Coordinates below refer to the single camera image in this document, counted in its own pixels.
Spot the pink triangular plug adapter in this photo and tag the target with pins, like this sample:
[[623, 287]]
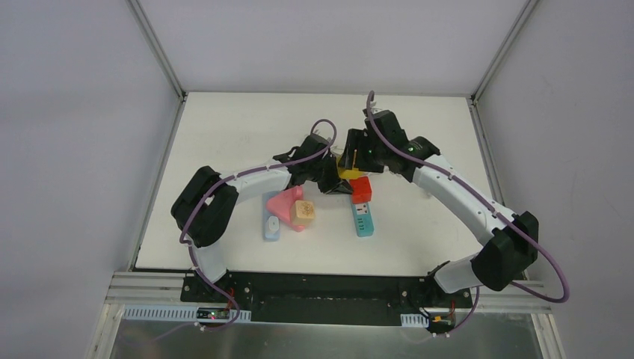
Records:
[[280, 205]]

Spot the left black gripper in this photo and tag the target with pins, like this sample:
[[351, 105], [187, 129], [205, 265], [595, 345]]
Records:
[[326, 175]]

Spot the red cube plug adapter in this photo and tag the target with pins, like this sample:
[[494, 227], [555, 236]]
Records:
[[362, 190]]

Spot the light blue power strip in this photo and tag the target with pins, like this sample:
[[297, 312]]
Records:
[[270, 222]]

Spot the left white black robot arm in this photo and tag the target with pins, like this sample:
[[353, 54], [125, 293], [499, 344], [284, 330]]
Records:
[[204, 208]]

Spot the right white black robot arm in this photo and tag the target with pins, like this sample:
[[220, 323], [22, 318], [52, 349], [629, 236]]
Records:
[[505, 253]]

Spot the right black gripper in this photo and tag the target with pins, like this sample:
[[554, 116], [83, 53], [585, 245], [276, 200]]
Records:
[[354, 158]]

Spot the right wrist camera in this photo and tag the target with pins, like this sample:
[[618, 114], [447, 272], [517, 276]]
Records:
[[375, 112]]

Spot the teal power strip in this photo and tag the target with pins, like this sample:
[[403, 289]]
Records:
[[363, 222]]

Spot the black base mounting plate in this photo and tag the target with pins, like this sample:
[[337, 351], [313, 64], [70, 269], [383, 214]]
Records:
[[325, 299]]

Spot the beige wooden cube adapter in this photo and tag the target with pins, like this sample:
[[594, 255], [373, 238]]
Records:
[[303, 212]]

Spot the yellow cube plug adapter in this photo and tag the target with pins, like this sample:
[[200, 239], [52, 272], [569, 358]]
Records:
[[348, 174]]

